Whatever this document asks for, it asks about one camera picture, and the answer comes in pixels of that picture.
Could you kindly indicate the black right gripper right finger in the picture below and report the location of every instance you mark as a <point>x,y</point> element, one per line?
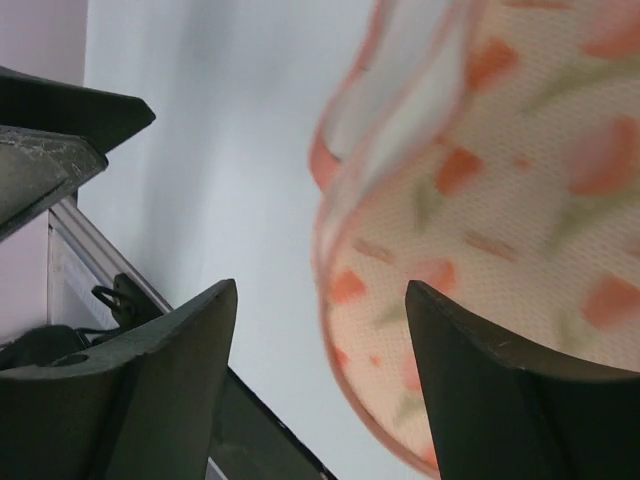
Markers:
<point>503,407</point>

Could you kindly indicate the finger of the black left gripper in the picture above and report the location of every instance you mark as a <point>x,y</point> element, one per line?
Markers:
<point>38,170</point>
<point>105,119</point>

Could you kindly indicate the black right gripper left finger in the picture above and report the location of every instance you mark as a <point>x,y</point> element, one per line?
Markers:
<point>139,406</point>

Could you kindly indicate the pink floral mesh laundry bag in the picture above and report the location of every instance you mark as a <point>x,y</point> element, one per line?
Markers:
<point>491,152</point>

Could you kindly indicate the aluminium frame rail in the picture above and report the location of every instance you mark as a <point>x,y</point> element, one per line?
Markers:
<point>90,284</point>

